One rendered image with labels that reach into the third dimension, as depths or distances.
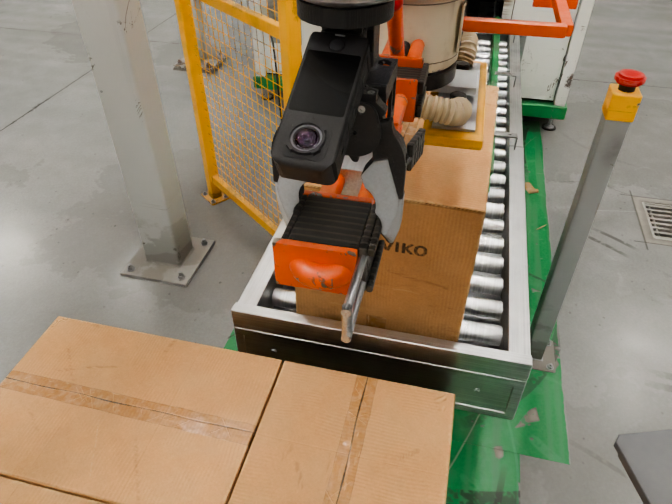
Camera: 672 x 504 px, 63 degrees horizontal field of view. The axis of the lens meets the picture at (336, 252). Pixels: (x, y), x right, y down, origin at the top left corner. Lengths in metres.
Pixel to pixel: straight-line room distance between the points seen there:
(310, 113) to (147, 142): 1.73
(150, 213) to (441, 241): 1.43
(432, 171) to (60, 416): 0.94
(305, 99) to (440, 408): 0.95
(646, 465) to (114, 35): 1.78
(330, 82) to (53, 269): 2.30
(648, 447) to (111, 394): 1.05
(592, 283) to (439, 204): 1.50
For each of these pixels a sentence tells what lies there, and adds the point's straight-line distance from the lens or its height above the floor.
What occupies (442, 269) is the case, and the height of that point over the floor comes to 0.79.
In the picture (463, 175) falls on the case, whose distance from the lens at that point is 1.18.
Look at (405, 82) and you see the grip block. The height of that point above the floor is 1.27.
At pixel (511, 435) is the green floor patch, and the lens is 1.91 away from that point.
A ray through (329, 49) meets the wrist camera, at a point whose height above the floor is 1.42.
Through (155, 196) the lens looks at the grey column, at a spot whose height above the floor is 0.37.
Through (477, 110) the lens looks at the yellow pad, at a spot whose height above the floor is 1.14.
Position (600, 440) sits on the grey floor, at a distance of 2.00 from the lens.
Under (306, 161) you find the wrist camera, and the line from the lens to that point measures 0.37.
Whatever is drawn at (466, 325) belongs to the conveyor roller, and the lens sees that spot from 1.41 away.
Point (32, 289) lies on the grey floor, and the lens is 2.57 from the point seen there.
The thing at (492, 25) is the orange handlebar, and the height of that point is 1.25.
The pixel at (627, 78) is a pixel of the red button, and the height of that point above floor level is 1.04.
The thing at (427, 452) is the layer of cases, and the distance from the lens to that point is 1.19.
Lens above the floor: 1.56
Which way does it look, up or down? 40 degrees down
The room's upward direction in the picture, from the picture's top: straight up
